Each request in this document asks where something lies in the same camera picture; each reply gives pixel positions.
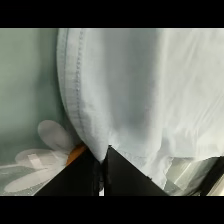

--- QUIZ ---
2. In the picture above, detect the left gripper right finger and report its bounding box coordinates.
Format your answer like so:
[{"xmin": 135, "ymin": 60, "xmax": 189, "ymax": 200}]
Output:
[{"xmin": 102, "ymin": 144, "xmax": 170, "ymax": 197}]

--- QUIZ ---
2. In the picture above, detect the pale blue shirt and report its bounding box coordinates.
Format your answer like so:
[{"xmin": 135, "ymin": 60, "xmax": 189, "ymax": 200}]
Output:
[{"xmin": 56, "ymin": 28, "xmax": 224, "ymax": 190}]

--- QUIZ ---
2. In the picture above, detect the silver frame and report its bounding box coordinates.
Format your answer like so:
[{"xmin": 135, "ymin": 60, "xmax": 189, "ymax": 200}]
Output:
[{"xmin": 163, "ymin": 155, "xmax": 224, "ymax": 197}]

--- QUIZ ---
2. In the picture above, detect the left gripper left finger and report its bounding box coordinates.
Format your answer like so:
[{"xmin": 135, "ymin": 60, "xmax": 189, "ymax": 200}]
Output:
[{"xmin": 34, "ymin": 146, "xmax": 102, "ymax": 197}]

